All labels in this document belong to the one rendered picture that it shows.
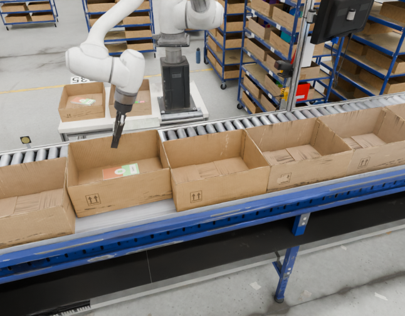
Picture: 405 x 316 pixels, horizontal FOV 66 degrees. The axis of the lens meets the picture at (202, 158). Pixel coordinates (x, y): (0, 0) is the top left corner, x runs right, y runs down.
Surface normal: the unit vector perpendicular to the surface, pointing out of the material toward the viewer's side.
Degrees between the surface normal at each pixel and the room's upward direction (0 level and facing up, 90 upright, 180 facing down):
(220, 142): 89
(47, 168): 89
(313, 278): 0
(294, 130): 89
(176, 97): 90
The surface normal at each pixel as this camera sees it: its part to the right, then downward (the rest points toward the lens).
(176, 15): -0.10, 0.58
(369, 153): 0.26, 0.59
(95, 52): 0.44, -0.16
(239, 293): 0.00, -0.79
